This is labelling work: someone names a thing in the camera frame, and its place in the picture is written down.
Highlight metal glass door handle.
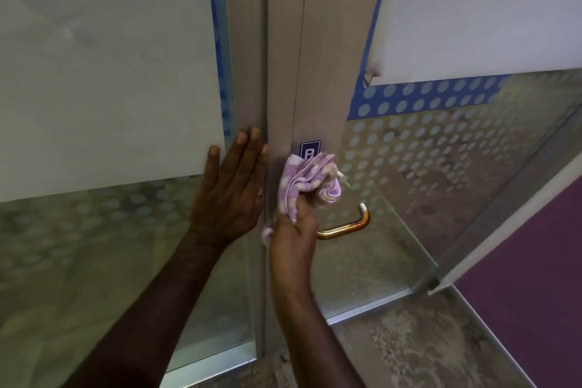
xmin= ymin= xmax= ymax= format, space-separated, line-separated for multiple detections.
xmin=316 ymin=202 xmax=371 ymax=241

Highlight white paper sheet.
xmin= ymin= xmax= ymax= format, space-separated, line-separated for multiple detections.
xmin=363 ymin=0 xmax=582 ymax=87
xmin=0 ymin=0 xmax=227 ymax=204

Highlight person's right hand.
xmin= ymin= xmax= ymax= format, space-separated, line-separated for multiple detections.
xmin=269 ymin=194 xmax=319 ymax=295

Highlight dotted glass partition panel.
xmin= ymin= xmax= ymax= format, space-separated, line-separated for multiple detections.
xmin=0 ymin=0 xmax=270 ymax=388

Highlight person's left forearm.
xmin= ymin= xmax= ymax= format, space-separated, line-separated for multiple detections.
xmin=63 ymin=233 xmax=224 ymax=388

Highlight blue pull sign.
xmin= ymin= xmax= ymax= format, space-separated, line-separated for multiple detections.
xmin=299 ymin=139 xmax=323 ymax=162

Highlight purple striped cleaning cloth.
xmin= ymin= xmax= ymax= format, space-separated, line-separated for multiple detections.
xmin=261 ymin=152 xmax=343 ymax=248

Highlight person's left hand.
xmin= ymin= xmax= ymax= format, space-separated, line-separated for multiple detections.
xmin=189 ymin=127 xmax=270 ymax=250

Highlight person's right forearm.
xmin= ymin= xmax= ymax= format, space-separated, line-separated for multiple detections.
xmin=272 ymin=283 xmax=367 ymax=388

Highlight aluminium framed glass door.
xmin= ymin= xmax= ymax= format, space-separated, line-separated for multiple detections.
xmin=266 ymin=0 xmax=582 ymax=359

